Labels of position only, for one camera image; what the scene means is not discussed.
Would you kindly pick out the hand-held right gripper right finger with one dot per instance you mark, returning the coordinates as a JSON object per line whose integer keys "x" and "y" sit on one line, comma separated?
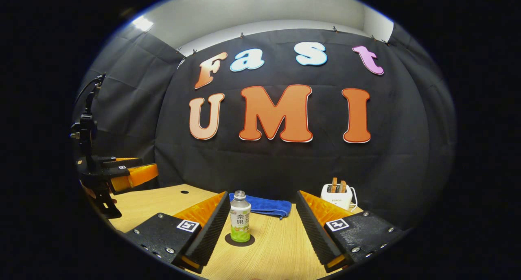
{"x": 315, "y": 235}

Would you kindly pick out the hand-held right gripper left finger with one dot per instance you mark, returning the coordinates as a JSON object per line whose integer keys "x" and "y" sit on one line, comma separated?
{"x": 209, "y": 231}

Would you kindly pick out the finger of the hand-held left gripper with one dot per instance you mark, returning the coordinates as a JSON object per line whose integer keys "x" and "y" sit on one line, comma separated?
{"x": 138, "y": 174}
{"x": 122, "y": 162}

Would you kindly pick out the water bottle with white label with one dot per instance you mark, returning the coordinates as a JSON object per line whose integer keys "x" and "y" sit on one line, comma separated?
{"x": 240, "y": 221}

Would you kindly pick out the dark brown round coaster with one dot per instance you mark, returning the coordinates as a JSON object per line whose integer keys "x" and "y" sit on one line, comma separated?
{"x": 252, "y": 239}

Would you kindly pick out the white toaster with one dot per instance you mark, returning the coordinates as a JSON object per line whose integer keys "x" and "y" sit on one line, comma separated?
{"x": 336, "y": 200}

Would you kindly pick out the toast slice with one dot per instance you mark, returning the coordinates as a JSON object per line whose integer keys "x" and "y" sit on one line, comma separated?
{"x": 334, "y": 185}
{"x": 343, "y": 186}

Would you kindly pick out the blue towel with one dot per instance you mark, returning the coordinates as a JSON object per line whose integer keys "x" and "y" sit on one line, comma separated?
{"x": 268, "y": 204}

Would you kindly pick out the ceiling light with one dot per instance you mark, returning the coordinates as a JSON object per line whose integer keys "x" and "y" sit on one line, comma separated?
{"x": 142, "y": 23}

